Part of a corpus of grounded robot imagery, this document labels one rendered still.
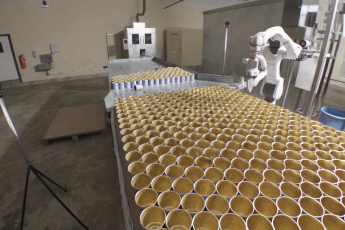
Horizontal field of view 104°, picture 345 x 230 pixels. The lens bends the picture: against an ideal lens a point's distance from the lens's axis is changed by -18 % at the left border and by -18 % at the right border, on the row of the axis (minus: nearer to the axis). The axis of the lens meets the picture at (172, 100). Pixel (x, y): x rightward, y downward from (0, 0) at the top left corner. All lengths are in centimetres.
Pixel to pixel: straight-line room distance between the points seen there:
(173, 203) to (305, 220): 39
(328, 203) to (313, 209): 6
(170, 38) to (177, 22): 99
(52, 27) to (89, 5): 177
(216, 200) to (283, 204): 21
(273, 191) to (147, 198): 42
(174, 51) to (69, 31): 464
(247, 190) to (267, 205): 8
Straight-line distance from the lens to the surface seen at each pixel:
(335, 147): 103
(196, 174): 65
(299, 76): 340
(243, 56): 378
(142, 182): 64
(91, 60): 790
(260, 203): 61
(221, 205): 58
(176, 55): 814
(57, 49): 795
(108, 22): 784
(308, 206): 68
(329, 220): 67
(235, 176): 67
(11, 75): 886
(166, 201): 58
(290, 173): 73
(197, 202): 57
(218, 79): 223
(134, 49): 646
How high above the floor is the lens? 165
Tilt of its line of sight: 22 degrees down
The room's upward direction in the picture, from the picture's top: straight up
